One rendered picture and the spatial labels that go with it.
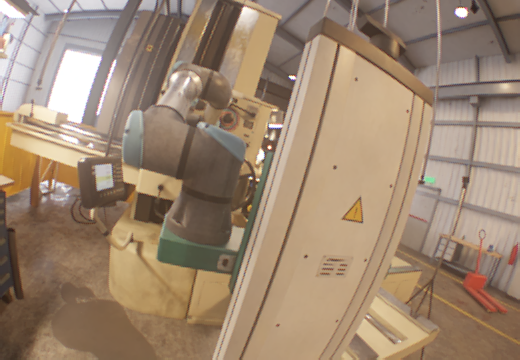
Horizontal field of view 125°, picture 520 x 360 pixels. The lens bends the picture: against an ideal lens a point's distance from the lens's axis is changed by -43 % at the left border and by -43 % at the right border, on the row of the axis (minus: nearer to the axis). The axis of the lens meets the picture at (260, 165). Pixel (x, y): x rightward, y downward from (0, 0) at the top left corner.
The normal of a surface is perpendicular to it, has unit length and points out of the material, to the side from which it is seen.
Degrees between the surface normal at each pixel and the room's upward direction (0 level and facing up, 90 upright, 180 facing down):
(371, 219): 90
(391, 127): 90
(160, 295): 90
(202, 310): 90
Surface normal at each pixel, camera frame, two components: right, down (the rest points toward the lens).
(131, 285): 0.08, 0.06
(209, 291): 0.32, 0.12
